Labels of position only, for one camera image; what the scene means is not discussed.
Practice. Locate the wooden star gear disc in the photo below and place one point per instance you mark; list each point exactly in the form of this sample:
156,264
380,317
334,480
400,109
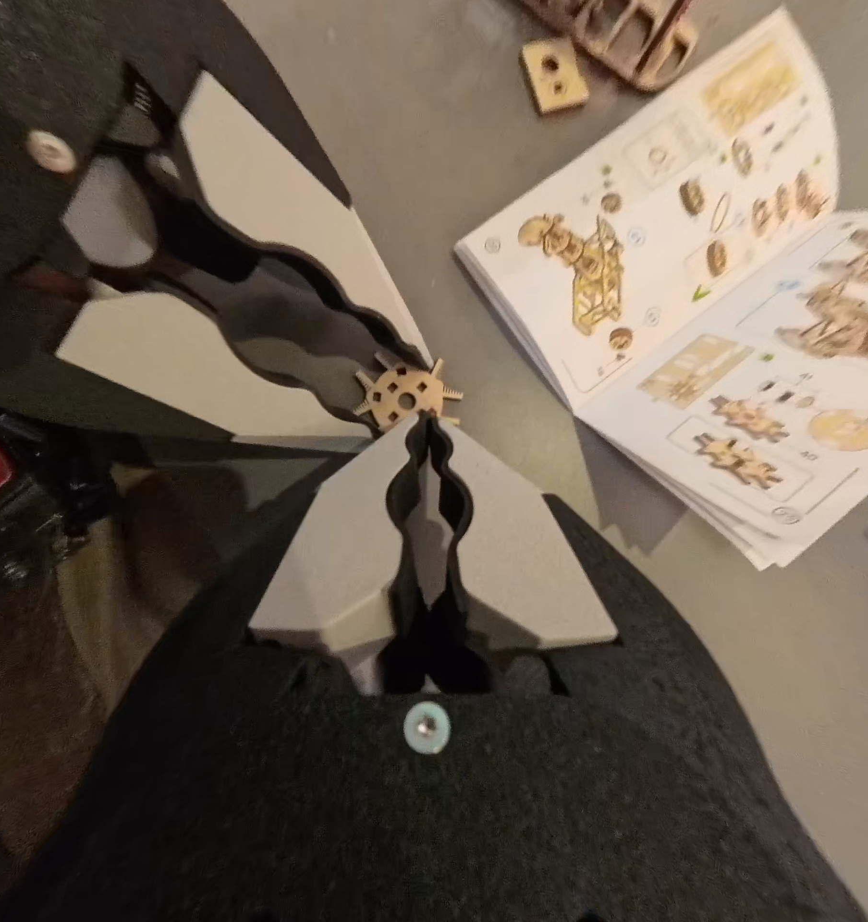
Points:
390,407

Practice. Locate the wooden mechanical model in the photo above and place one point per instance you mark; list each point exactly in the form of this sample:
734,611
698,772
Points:
621,36

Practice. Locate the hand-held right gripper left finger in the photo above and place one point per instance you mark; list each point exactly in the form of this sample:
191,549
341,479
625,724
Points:
326,562

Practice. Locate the square wooden plate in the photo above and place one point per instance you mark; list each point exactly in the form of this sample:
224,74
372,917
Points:
553,93

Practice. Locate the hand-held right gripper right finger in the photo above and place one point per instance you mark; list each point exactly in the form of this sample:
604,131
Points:
534,569

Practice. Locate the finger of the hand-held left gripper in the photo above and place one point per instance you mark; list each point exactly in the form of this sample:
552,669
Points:
297,202
174,374

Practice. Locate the instruction booklet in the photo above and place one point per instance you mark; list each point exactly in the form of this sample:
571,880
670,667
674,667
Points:
693,288

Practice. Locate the grey desk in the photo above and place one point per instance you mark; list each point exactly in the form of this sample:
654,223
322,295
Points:
419,144

